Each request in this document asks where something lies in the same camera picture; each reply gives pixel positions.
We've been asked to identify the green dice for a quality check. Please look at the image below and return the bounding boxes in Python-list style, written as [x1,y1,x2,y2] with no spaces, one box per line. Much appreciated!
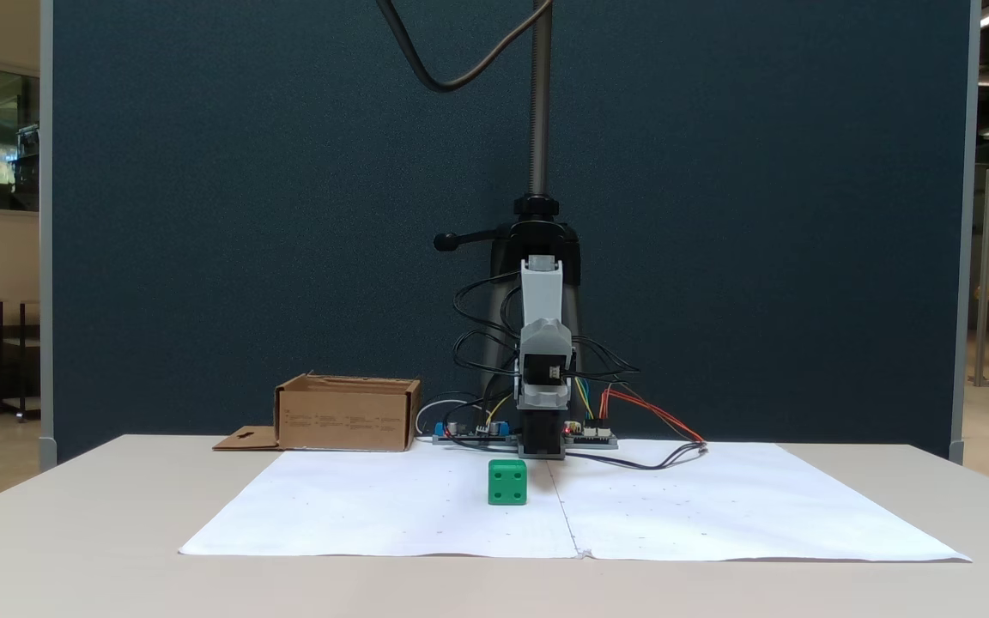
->
[488,459,528,506]

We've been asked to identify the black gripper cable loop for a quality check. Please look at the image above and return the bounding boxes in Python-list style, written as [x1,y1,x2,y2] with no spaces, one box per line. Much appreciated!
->
[572,335,642,384]

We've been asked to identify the black wrist-to-elbow cable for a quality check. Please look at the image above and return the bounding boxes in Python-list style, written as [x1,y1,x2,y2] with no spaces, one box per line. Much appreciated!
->
[451,271,524,430]

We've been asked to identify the black shelf trolley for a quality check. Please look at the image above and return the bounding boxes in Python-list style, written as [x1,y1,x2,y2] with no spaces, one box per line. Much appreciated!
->
[0,298,41,422]

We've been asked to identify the white paper sheet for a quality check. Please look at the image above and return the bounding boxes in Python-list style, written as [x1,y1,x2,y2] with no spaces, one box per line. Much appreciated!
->
[546,439,973,564]
[179,446,582,560]

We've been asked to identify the white cable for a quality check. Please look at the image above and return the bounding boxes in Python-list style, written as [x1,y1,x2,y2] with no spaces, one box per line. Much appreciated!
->
[415,398,463,439]

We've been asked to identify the blue partition panel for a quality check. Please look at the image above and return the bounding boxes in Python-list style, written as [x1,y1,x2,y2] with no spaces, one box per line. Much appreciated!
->
[39,0,981,465]

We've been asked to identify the wall window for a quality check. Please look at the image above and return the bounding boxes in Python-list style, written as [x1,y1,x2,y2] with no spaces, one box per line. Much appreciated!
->
[0,58,41,221]

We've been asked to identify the brown cardboard box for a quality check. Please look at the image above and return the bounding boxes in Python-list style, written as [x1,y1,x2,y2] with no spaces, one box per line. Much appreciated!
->
[213,373,422,453]

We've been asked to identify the dark grey camera cable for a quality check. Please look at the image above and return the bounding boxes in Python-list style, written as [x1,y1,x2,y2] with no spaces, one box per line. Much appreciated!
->
[377,0,554,94]

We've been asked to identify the small motor controller board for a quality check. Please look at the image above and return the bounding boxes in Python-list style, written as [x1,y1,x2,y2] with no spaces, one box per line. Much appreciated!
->
[563,421,619,450]

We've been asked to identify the black camera stand with pole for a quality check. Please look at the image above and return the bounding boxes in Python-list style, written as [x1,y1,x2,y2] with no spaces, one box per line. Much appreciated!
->
[433,0,586,430]

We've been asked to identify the black and orange base cable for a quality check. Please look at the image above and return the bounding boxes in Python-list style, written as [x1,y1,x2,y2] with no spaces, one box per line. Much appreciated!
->
[576,386,710,471]

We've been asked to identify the blue circuit board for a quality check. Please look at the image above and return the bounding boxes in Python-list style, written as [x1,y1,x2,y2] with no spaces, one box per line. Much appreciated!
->
[433,419,514,446]

